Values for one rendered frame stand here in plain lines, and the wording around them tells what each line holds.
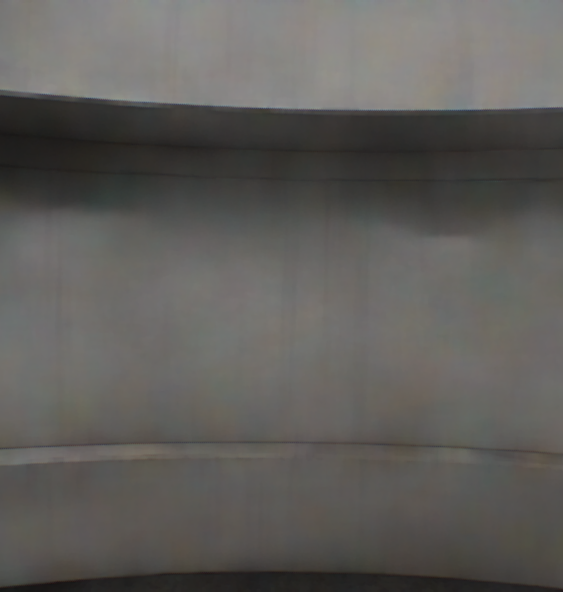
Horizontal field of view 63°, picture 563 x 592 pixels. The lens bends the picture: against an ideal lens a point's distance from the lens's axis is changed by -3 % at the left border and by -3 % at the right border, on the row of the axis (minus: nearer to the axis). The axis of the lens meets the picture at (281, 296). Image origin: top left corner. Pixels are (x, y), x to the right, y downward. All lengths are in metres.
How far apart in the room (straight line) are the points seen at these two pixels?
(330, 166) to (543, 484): 0.36
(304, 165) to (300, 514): 0.34
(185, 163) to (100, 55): 0.13
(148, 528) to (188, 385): 0.14
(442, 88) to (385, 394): 0.28
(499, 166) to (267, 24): 0.26
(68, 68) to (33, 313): 0.22
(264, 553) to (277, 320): 0.22
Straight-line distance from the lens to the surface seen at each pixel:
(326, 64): 0.42
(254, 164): 0.49
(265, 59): 0.42
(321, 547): 0.49
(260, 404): 0.48
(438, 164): 0.50
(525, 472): 0.49
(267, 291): 0.47
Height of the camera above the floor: 0.26
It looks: level
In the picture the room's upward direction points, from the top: 1 degrees clockwise
